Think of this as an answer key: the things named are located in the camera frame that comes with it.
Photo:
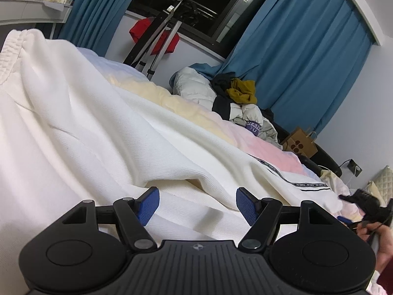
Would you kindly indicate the black chair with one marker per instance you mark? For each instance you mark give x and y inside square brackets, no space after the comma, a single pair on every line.
[325,159]

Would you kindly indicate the metal tripod stand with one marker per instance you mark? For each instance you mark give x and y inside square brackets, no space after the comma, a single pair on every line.
[159,37]

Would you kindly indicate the wall socket with charger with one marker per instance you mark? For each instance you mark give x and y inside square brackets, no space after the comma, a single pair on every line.
[353,167]

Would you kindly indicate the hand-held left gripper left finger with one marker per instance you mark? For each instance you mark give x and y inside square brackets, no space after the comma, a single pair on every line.
[149,206]

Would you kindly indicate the grey jacket with purple patch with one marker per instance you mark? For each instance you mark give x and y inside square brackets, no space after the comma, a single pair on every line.
[245,116]

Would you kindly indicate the dark cloth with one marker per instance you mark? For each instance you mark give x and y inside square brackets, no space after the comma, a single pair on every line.
[276,123]

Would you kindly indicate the blue curtain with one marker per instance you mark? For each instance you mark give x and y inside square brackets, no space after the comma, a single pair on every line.
[301,52]
[92,6]

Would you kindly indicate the pastel bed blanket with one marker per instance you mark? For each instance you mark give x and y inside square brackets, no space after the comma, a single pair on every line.
[196,110]

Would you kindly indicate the red garment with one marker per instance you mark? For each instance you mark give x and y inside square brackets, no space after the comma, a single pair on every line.
[139,29]

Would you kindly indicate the white puffer jacket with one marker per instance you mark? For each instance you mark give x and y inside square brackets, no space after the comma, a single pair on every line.
[193,86]

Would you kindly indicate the black garment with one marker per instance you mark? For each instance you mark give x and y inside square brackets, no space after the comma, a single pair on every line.
[222,83]

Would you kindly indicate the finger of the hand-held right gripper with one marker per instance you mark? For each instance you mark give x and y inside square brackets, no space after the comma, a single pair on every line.
[345,220]

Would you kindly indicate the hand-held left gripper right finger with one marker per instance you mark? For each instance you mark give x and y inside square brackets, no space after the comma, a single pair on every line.
[247,206]

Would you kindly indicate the brown paper bag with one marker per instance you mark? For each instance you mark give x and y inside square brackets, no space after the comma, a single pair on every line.
[299,146]

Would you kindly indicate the white pants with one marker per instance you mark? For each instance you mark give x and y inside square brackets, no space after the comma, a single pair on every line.
[92,129]

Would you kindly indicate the white dressing table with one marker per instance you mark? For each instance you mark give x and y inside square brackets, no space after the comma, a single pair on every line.
[30,12]

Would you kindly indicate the person's right hand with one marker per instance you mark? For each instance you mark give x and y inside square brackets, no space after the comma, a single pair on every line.
[383,252]

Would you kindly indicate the mustard yellow garment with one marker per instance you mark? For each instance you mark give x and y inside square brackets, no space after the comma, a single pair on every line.
[242,92]

